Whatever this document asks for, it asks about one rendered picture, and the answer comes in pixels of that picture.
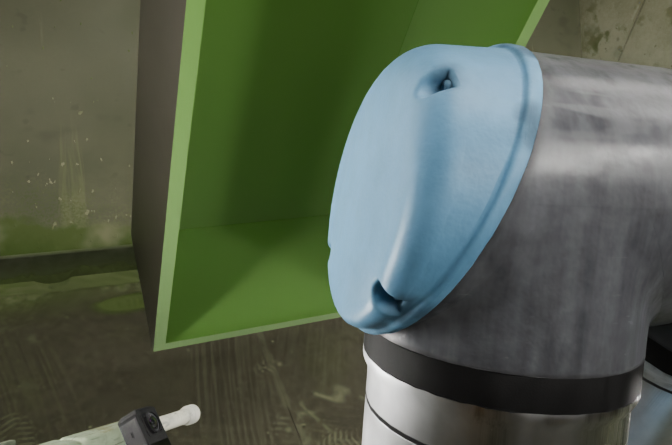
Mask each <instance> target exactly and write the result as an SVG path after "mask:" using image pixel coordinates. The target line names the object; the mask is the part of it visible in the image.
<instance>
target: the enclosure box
mask: <svg viewBox="0 0 672 445"><path fill-rule="evenodd" d="M549 1H550V0H140V23H139V48H138V73H137V98H136V123H135V148H134V173H133V198H132V223H131V237H132V242H133V248H134V253H135V258H136V263H137V269H138V274H139V279H140V284H141V290H142V295H143V300H144V305H145V310H146V316H147V321H148V326H149V331H150V337H151V342H152V347H153V351H154V352H155V351H160V350H166V349H171V348H177V347H182V346H187V345H193V344H198V343H204V342H209V341H215V340H220V339H225V338H231V337H236V336H242V335H247V334H252V333H258V332H263V331H269V330H274V329H279V328H285V327H290V326H296V325H301V324H306V323H312V322H317V321H323V320H328V319H333V318H339V317H341V316H340V314H339V313H338V311H337V309H336V307H335V305H334V302H333V299H332V294H331V290H330V284H329V276H328V260H329V257H330V252H331V248H330V247H329V245H328V232H329V221H330V213H331V205H332V199H333V193H334V188H335V183H336V178H337V173H338V169H339V165H340V161H341V158H342V154H343V151H344V147H345V144H346V141H347V138H348V135H349V132H350V129H351V127H352V124H353V122H354V119H355V117H356V114H357V112H358V110H359V108H360V106H361V104H362V102H363V100H364V98H365V96H366V94H367V92H368V91H369V89H370V88H371V86H372V84H373V83H374V81H375V80H376V79H377V78H378V76H379V75H380V74H381V72H382V71H383V70H384V69H385V68H386V67H387V66H388V65H389V64H390V63H392V62H393V61H394V60H395V59H396V58H398V57H399V56H401V55H402V54H404V53H405V52H407V51H409V50H412V49H414V48H417V47H420V46H424V45H430V44H446V45H459V46H474V47H490V46H493V45H497V44H505V43H509V44H515V45H520V46H524V47H525V46H526V44H527V42H528V41H529V39H530V37H531V35H532V33H533V31H534V29H535V27H536V25H537V23H538V22H539V20H540V18H541V16H542V14H543V12H544V10H545V8H546V6H547V4H548V2H549Z"/></svg>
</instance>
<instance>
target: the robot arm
mask: <svg viewBox="0 0 672 445"><path fill-rule="evenodd" d="M328 245H329V247H330V248H331V252H330V257H329V260H328V276H329V284H330V290H331V294H332V299H333V302H334V305H335V307H336V309H337V311H338V313H339V314H340V316H341V317H342V318H343V319H344V320H345V321H346V322H347V323H348V324H350V325H352V326H354V327H357V328H359V329H360V330H361V331H363V332H364V341H363V354H364V358H365V361H366V363H367V366H368V367H367V380H366V393H365V407H364V420H363V433H362V445H672V69H669V68H662V67H654V66H646V65H638V64H629V63H621V62H613V61H605V60H596V59H588V58H580V57H572V56H563V55H555V54H547V53H539V52H531V51H530V50H528V49H527V48H525V47H524V46H520V45H515V44H509V43H505V44H497V45H493V46H490V47H474V46H459V45H446V44H430V45H424V46H420V47H417V48H414V49H412V50H409V51H407V52H405V53H404V54H402V55H401V56H399V57H398V58H396V59H395V60H394V61H393V62H392V63H390V64H389V65H388V66H387V67H386V68H385V69H384V70H383V71H382V72H381V74H380V75H379V76H378V78H377V79H376V80H375V81H374V83H373V84H372V86H371V88H370V89H369V91H368V92H367V94H366V96H365V98H364V100H363V102H362V104H361V106H360V108H359V110H358V112H357V114H356V117H355V119H354V122H353V124H352V127H351V129H350V132H349V135H348V138H347V141H346V144H345V147H344V151H343V154H342V158H341V161H340V165H339V169H338V173H337V178H336V183H335V188H334V193H333V199H332V205H331V213H330V221H329V232H328ZM118 426H119V429H120V431H121V433H122V436H123V438H124V440H125V443H126V445H171V443H170V440H169V438H168V436H167V434H166V431H165V429H164V427H163V425H162V423H161V420H160V418H159V416H158V414H157V412H156V409H155V407H153V406H147V407H143V408H139V409H136V410H133V411H132V412H130V413H129V414H127V415H125V416H124V417H122V418H121V419H120V420H119V422H118Z"/></svg>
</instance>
